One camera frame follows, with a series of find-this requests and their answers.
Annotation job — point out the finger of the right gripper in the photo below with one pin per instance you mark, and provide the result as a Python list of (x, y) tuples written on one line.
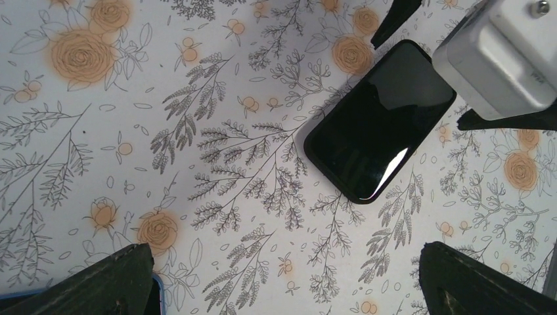
[(399, 12), (544, 120)]

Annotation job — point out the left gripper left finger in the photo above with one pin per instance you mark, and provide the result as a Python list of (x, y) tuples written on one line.
[(133, 260)]

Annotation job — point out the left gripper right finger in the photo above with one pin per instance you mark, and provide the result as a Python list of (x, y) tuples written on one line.
[(454, 283)]

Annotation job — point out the blue smartphone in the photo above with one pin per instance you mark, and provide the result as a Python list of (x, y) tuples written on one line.
[(127, 295)]

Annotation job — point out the black phone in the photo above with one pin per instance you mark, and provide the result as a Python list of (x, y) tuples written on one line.
[(372, 132)]

